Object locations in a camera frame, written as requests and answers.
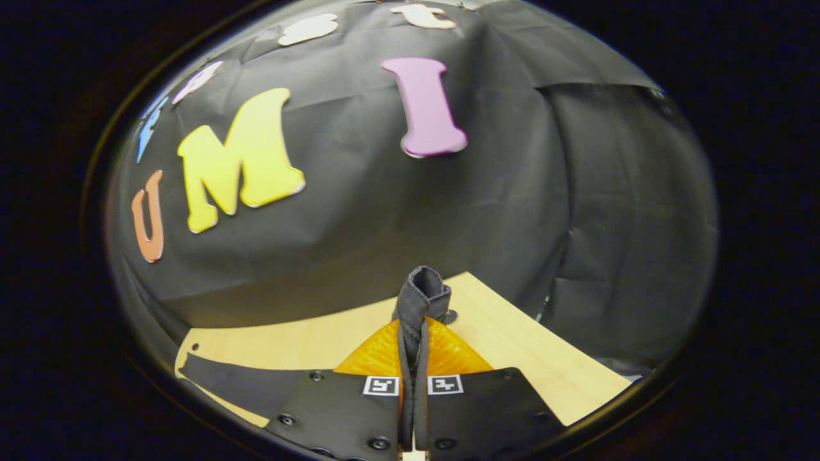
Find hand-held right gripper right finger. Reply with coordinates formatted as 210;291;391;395
415;318;566;461

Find black backdrop cloth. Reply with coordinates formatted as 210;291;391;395
106;0;719;378

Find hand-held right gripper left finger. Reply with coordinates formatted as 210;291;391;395
266;319;404;461

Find dark jeans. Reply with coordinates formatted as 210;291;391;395
178;266;452;449

